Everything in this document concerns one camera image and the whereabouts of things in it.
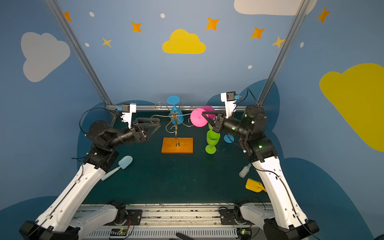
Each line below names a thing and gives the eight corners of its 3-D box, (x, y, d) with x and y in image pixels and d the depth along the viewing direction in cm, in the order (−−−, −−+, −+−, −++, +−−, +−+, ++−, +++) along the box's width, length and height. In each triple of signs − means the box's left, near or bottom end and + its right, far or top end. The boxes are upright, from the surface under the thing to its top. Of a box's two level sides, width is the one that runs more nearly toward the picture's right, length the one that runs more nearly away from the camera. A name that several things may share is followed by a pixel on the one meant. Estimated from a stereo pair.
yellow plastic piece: (245, 188, 86) (246, 187, 84) (246, 179, 89) (247, 178, 87) (264, 194, 84) (266, 193, 82) (264, 185, 87) (266, 183, 85)
